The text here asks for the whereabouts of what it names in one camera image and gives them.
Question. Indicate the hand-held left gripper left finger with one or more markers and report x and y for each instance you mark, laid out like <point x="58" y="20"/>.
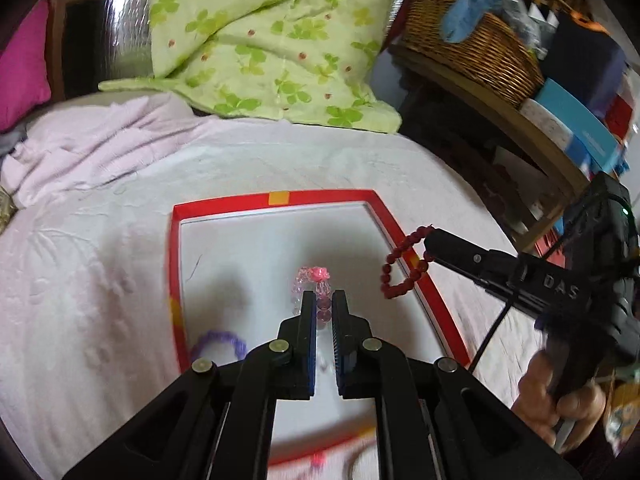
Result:
<point x="311" y="340"/>

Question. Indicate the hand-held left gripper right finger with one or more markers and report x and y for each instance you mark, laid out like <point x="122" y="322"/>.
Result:
<point x="338" y="340"/>

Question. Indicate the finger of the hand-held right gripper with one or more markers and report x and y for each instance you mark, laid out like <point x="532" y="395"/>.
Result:
<point x="475" y="249"/>
<point x="465" y="267"/>

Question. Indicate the red-rimmed white tray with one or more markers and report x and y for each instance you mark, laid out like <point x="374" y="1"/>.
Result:
<point x="240" y="260"/>

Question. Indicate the person's right hand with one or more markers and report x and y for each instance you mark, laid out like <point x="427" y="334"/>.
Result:
<point x="535" y="400"/>

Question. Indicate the wooden side table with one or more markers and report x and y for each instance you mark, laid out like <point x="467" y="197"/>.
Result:
<point x="505" y="110"/>

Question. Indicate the white patterned box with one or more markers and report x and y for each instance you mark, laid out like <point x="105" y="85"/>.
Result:
<point x="547" y="120"/>

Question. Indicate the blue box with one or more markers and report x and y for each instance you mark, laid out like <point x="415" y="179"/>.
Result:
<point x="585" y="120"/>

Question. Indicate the wicker basket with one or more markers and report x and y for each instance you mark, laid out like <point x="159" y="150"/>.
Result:
<point x="480" y="60"/>

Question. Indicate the dark navy box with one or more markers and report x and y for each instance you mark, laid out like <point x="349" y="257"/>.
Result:
<point x="585" y="60"/>

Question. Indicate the blue cloth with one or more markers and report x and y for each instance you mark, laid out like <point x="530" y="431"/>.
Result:
<point x="467" y="7"/>

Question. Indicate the crumpled pale pink blanket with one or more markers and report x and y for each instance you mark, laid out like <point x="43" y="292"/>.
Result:
<point x="100" y="135"/>

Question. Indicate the green floral quilt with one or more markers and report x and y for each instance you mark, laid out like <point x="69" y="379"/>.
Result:
<point x="260" y="35"/>

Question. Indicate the small patterned cushion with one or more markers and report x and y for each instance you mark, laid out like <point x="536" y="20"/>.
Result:
<point x="6" y="210"/>

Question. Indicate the silver foil panel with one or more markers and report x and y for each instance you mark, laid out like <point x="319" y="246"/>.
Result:
<point x="130" y="35"/>

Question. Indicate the grey cloth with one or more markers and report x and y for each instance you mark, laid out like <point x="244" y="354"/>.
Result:
<point x="9" y="142"/>

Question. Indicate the magenta pillow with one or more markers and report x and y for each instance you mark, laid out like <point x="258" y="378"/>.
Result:
<point x="22" y="70"/>

